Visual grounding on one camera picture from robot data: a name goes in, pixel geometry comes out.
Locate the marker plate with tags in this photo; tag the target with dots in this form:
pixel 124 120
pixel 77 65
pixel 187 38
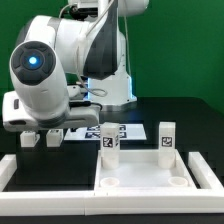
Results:
pixel 127 132

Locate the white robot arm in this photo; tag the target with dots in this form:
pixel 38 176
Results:
pixel 65 71

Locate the white square table top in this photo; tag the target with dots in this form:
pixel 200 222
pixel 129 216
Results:
pixel 139 169

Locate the white U-shaped fence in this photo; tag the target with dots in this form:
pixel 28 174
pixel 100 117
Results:
pixel 207 197

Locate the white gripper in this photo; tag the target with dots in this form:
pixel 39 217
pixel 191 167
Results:
pixel 16 119

